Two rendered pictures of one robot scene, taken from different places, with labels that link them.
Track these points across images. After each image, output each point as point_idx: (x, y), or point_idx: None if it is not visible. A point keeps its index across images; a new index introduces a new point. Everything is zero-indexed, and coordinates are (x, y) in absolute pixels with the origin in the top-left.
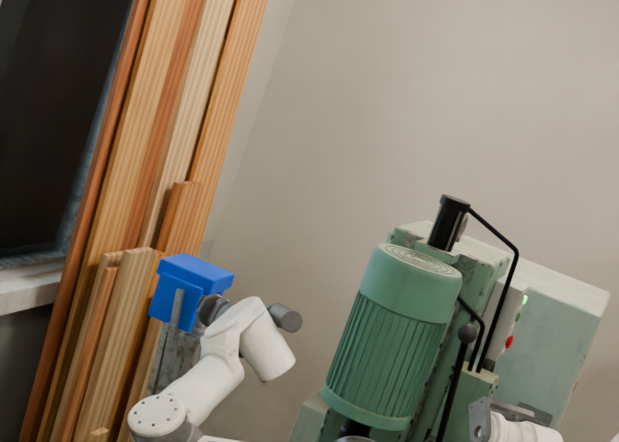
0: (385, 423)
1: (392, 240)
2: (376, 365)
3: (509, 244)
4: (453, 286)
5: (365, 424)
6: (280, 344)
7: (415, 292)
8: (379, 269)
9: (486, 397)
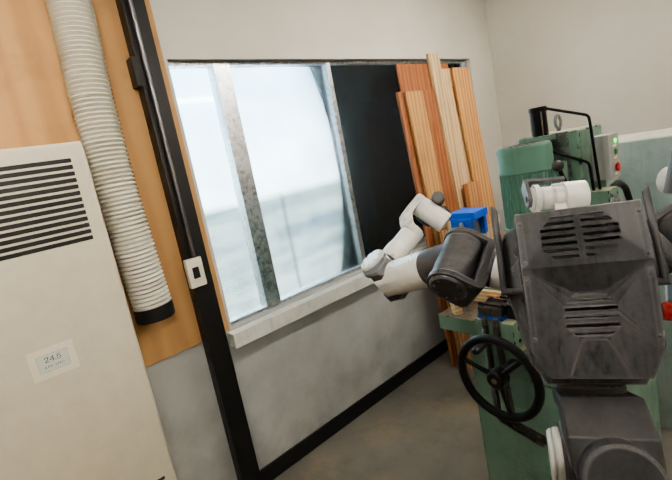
0: None
1: None
2: (520, 205)
3: (580, 113)
4: (543, 147)
5: None
6: (437, 210)
7: (521, 159)
8: (499, 158)
9: (525, 179)
